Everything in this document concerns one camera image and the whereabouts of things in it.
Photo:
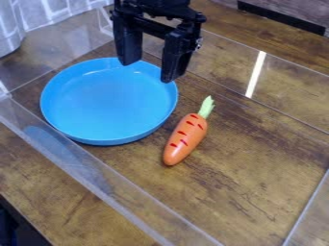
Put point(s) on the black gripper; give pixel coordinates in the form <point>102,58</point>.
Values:
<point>167,19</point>

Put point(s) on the orange toy carrot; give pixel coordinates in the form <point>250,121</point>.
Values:
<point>189,133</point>

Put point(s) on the blue round tray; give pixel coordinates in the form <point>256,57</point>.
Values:
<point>103,103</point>

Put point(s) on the white grey curtain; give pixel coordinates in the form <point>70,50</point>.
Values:
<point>26,15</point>

